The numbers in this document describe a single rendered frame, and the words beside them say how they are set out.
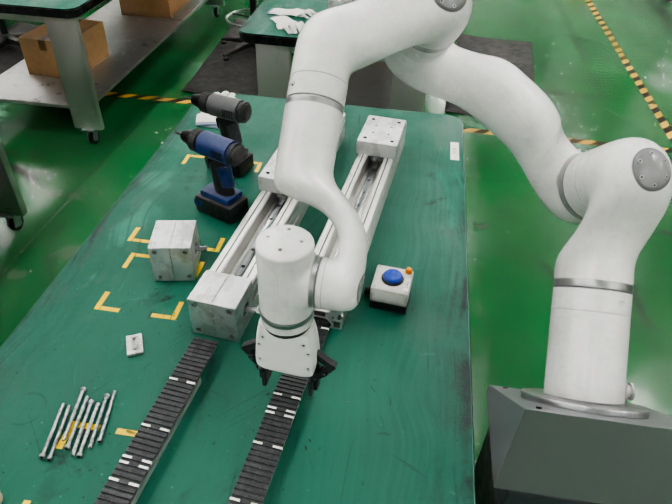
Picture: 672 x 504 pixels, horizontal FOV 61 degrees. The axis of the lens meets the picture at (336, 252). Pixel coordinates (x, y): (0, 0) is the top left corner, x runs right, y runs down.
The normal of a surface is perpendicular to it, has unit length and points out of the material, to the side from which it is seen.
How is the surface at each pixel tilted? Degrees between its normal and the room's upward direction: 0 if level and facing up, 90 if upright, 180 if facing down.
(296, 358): 90
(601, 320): 45
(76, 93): 90
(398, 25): 72
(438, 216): 0
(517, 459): 90
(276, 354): 90
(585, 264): 57
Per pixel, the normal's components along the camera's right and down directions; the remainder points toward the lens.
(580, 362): -0.50, -0.15
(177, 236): 0.04, -0.77
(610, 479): -0.14, 0.63
